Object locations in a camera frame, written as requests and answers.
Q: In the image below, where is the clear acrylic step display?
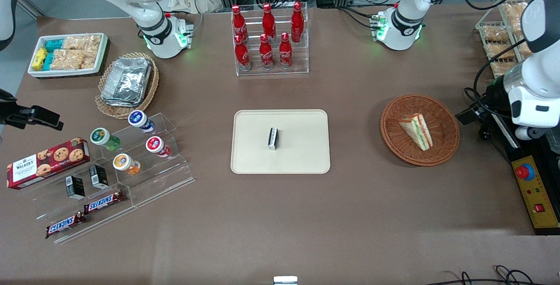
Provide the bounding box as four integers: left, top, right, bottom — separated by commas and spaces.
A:
17, 112, 196, 245

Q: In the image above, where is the yellow snack packet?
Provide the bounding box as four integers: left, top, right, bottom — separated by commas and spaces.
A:
32, 48, 48, 71

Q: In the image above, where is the black power cable with plug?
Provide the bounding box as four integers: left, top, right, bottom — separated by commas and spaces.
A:
464, 86, 512, 164

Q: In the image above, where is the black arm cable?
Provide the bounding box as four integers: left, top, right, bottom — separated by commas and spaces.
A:
461, 0, 560, 104

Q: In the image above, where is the clear acrylic bottle rack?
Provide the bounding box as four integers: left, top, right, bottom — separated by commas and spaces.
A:
231, 2, 310, 77

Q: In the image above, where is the white wire rack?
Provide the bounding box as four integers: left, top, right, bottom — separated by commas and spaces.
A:
475, 0, 539, 81

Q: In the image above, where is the blue lid jar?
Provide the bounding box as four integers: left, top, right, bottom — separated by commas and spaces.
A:
128, 110, 156, 134

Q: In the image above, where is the stack of foil containers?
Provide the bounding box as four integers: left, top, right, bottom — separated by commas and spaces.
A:
101, 57, 153, 108

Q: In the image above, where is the brown wicker basket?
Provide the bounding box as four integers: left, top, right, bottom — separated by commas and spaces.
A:
380, 94, 461, 167

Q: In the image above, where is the black cables bundle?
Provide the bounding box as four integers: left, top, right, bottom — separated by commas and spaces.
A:
427, 265, 560, 285

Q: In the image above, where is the triangular sandwich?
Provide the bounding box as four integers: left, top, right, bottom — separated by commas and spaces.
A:
398, 113, 434, 152

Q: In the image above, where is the light wicker basket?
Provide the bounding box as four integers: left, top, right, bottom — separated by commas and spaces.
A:
95, 52, 160, 120

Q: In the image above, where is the Snickers chocolate bar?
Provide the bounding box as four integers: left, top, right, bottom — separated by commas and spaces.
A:
45, 212, 88, 239
83, 190, 128, 215

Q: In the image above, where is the orange lid jar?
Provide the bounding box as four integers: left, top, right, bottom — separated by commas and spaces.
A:
113, 153, 142, 176

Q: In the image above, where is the clear plastic container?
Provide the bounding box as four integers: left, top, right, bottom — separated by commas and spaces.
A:
546, 127, 560, 155

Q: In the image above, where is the red cola bottle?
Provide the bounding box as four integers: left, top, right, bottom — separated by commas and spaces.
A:
231, 5, 249, 42
262, 3, 277, 40
290, 1, 305, 43
259, 34, 275, 70
279, 32, 293, 69
234, 35, 252, 71

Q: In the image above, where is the red lid jar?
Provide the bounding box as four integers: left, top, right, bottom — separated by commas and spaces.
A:
146, 136, 172, 158

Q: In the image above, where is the small black box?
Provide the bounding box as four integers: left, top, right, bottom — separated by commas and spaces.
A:
89, 165, 110, 190
66, 176, 86, 200

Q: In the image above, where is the black appliance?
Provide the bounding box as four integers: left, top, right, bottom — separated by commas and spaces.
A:
491, 114, 560, 164

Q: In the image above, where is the red Walkers cookie box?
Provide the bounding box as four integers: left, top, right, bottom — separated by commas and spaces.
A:
7, 137, 91, 190

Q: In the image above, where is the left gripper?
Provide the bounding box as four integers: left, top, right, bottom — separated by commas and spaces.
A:
455, 79, 560, 128

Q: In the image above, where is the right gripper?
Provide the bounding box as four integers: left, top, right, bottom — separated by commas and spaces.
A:
0, 89, 64, 130

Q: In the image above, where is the green lid jar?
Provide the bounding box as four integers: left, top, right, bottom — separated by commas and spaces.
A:
90, 127, 121, 151

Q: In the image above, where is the white rectangular snack tray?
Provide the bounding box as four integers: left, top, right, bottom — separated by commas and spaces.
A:
28, 33, 109, 79

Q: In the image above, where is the yellow emergency stop box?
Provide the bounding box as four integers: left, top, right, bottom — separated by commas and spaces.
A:
511, 155, 560, 234

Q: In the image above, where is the beige plastic tray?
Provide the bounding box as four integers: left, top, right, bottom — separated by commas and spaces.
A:
231, 109, 331, 175

